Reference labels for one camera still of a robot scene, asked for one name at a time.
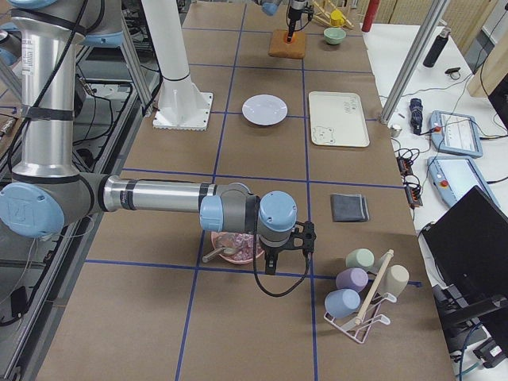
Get blue cup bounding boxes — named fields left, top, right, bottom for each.
left=325, top=288, right=361, bottom=318

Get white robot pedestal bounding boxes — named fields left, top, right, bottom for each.
left=142, top=0, right=214, bottom=131

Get cream bear tray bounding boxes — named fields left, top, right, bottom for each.
left=309, top=91, right=370, bottom=148

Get near teach pendant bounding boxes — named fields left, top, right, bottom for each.
left=427, top=156, right=499, bottom=207

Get purple cup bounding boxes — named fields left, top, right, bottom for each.
left=335, top=267, right=368, bottom=293

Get wooden grain serving tray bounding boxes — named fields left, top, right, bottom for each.
left=268, top=29, right=306, bottom=60

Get wooden rack rod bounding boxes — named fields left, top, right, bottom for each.
left=354, top=249, right=394, bottom=325

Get red bottle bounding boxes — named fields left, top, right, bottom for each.
left=361, top=0, right=380, bottom=33

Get green cup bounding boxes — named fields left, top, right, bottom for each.
left=345, top=248, right=375, bottom=271

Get far teach pendant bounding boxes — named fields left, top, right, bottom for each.
left=429, top=110, right=483, bottom=158

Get beige cup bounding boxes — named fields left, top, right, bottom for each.
left=384, top=264, right=410, bottom=298

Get black laptop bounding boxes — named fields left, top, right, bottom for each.
left=423, top=186, right=507, bottom=298

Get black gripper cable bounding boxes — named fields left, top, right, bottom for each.
left=252, top=237, right=314, bottom=297

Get wooden mug rack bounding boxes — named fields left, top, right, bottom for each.
left=312, top=0, right=355, bottom=30

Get folded grey cloth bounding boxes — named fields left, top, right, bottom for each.
left=330, top=194, right=370, bottom=222

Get yellow mug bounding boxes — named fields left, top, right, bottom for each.
left=329, top=10, right=347, bottom=28

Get black bottle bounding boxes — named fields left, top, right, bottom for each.
left=422, top=27, right=451, bottom=68

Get aluminium frame post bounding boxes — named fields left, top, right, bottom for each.
left=379, top=0, right=450, bottom=125

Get light green bowl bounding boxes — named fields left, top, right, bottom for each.
left=323, top=27, right=347, bottom=45

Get white round plate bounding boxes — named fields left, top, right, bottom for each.
left=241, top=94, right=288, bottom=126

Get folded dark umbrella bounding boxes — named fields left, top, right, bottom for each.
left=410, top=98, right=423, bottom=135

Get pink bowl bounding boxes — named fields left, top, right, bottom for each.
left=210, top=230, right=265, bottom=265

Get orange fruit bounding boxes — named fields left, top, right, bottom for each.
left=283, top=32, right=297, bottom=44

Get clear ice cubes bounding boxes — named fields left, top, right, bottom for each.
left=216, top=232, right=257, bottom=261

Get white wire cup rack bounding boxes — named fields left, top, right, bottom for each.
left=323, top=289, right=398, bottom=344

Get metal scoop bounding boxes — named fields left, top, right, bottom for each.
left=202, top=233, right=239, bottom=263

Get teach pendant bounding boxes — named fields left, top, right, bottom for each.
left=427, top=156, right=499, bottom=207
left=429, top=110, right=483, bottom=158

